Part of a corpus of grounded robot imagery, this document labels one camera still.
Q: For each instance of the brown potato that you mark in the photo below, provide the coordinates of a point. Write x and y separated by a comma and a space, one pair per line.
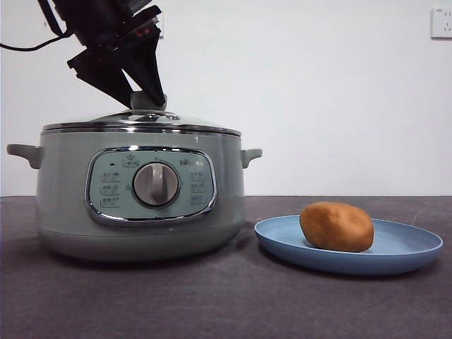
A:
335, 226

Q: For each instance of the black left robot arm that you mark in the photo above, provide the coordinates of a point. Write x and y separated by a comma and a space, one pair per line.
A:
92, 21

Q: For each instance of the glass lid with green knob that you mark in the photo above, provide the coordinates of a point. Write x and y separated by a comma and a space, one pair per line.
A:
139, 101

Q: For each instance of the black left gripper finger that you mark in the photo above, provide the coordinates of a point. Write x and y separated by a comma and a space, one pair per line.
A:
102, 74
148, 74

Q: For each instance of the pale green electric steamer pot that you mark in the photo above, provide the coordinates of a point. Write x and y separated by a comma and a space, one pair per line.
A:
63, 212

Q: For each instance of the blue round plate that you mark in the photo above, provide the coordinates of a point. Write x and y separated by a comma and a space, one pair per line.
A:
399, 255

